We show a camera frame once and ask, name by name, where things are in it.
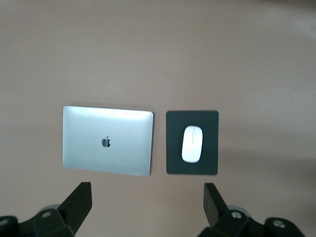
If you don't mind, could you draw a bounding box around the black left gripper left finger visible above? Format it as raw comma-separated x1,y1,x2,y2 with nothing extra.
0,182,93,237

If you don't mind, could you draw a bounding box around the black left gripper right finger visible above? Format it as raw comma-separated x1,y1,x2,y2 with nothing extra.
198,183,307,237

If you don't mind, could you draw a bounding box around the white computer mouse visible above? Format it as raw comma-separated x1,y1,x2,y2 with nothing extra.
181,125,204,163

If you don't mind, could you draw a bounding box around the black mouse pad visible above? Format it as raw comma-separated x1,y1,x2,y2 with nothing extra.
165,110,219,176

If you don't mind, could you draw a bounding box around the silver closed laptop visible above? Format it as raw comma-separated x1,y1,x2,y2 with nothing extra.
62,106,154,177

